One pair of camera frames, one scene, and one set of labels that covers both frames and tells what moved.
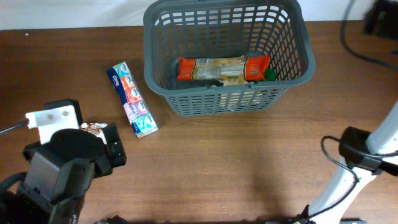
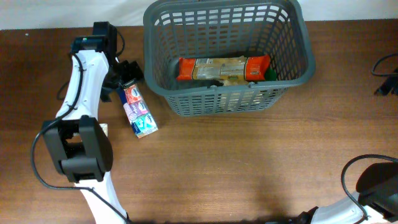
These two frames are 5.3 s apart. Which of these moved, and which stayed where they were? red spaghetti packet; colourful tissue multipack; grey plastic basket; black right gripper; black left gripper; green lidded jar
Moved: black left gripper; black right gripper
Stayed: colourful tissue multipack; grey plastic basket; green lidded jar; red spaghetti packet
